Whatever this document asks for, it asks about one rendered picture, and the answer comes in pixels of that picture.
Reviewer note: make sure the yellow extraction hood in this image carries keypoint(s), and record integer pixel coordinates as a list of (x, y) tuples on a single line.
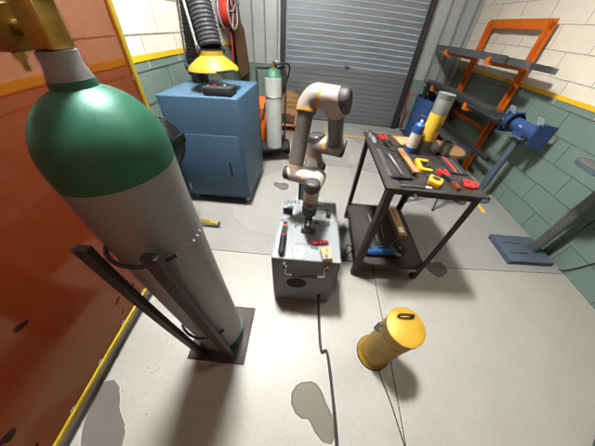
[(213, 62)]

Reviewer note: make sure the yellow round rod oven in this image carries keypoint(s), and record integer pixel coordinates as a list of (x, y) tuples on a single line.
[(390, 339)]

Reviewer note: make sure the grey welder body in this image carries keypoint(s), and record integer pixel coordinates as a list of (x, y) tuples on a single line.
[(302, 281)]

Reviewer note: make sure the white paper card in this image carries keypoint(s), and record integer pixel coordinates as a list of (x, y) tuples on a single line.
[(299, 251)]

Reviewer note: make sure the large green grey gas cylinder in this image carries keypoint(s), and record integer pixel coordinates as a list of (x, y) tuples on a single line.
[(121, 186)]

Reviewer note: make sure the blue drum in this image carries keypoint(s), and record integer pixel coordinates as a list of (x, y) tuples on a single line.
[(418, 111)]

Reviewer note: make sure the grey steel square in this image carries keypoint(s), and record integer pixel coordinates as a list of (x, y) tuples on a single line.
[(394, 165)]

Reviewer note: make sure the blue fume extractor cabinet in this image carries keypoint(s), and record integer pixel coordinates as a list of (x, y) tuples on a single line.
[(218, 139)]

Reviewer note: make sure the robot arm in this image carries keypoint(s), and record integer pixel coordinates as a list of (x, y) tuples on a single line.
[(307, 121)]

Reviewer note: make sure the wooden disc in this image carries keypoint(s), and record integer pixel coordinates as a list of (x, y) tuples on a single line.
[(458, 152)]

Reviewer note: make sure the black cylinder floor rack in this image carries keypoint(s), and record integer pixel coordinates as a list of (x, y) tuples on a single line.
[(214, 339)]

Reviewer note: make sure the small red brown block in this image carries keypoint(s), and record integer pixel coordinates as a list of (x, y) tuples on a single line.
[(455, 185)]

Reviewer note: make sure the blue angle grinder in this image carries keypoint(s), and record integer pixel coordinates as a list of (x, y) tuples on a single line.
[(383, 251)]

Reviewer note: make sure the grey roller shutter door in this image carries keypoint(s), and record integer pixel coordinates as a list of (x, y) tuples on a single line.
[(358, 56)]

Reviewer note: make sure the blue white spray bottle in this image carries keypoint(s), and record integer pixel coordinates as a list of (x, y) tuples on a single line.
[(413, 137)]

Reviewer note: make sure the yellow orange label plate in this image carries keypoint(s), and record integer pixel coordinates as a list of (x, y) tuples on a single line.
[(325, 254)]

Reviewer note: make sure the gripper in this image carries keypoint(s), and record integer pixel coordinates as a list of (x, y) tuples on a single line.
[(309, 217)]

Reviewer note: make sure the blue pedestal bench grinder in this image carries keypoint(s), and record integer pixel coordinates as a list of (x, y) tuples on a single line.
[(525, 127)]

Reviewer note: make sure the grey blue round stool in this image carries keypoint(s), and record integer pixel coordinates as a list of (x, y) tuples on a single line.
[(586, 163)]

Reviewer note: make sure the brass cylinder valve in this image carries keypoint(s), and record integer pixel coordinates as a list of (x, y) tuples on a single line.
[(32, 23)]

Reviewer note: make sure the grey tin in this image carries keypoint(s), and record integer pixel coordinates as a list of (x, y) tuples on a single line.
[(447, 148)]

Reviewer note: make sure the yellow clamp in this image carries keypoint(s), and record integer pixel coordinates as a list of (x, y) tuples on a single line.
[(422, 165)]

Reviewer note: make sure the wooden block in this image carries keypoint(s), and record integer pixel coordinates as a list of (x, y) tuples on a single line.
[(398, 223)]

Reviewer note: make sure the orange welding screen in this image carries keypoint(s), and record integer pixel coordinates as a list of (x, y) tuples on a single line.
[(32, 288)]

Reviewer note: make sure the small green grey gas cylinder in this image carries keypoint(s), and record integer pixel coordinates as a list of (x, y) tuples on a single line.
[(273, 107)]

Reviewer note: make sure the black tool cart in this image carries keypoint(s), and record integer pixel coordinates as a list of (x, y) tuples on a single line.
[(418, 195)]

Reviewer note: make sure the yellow tape measure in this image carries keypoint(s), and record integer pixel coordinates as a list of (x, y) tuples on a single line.
[(435, 181)]

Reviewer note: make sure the yellow grey tube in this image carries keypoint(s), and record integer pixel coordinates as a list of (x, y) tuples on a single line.
[(439, 116)]

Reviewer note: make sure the red flat tool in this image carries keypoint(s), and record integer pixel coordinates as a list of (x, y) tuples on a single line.
[(471, 183)]

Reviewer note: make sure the blue base grey post stand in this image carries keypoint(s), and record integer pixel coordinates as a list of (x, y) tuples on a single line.
[(520, 248)]

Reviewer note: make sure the black box with red buttons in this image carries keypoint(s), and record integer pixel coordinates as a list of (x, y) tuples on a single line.
[(220, 89)]

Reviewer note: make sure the orange steel bar rack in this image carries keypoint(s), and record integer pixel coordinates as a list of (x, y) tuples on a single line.
[(493, 69)]

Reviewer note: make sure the brown board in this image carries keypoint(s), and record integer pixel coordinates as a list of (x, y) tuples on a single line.
[(241, 51)]

